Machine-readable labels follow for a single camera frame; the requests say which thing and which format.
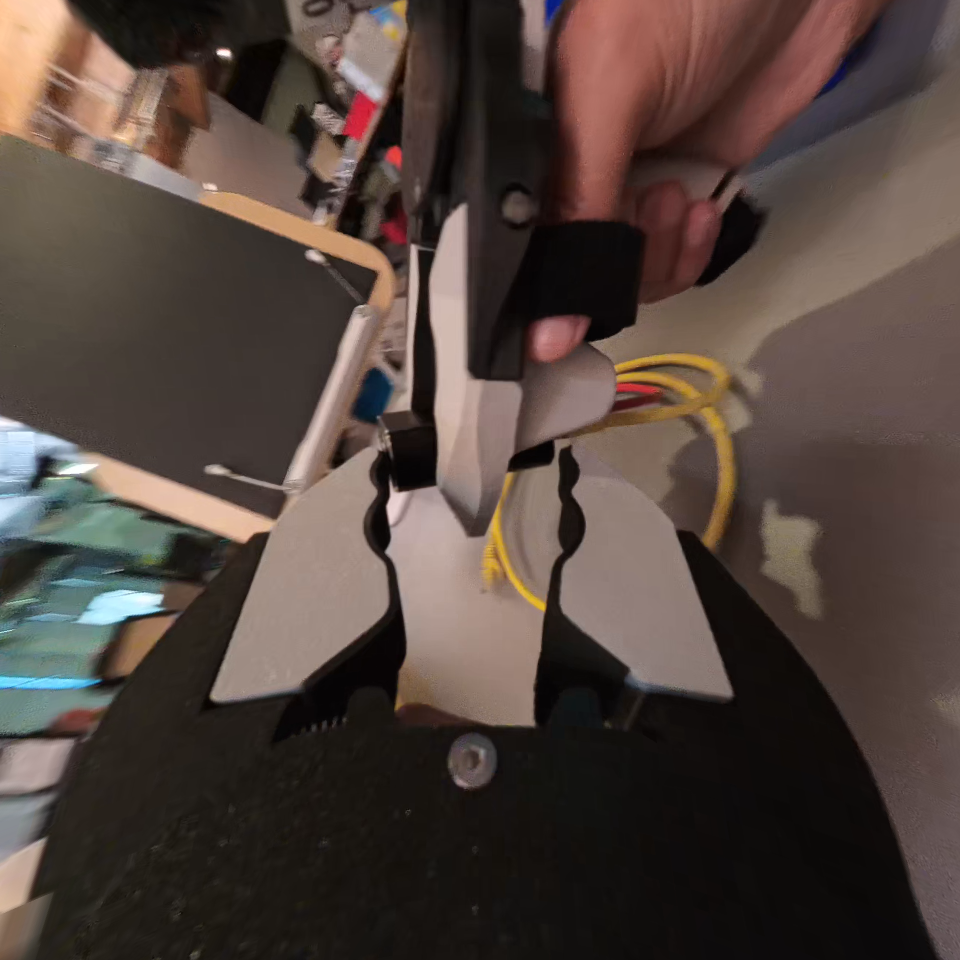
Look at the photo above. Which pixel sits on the blue bag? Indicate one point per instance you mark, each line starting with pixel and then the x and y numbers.
pixel 373 394

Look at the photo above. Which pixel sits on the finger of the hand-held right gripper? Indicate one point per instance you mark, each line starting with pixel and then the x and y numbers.
pixel 469 450
pixel 566 394

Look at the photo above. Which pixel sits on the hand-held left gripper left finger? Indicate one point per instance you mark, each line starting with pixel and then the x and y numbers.
pixel 315 585

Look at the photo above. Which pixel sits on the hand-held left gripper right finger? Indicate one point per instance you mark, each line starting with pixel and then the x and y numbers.
pixel 637 585

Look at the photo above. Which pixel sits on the black wood-framed board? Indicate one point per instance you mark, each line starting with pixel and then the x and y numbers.
pixel 150 315

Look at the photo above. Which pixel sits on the person's right hand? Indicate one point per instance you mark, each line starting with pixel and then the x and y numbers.
pixel 675 90

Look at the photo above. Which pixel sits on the black ethernet splitter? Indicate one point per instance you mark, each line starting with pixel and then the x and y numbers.
pixel 412 450

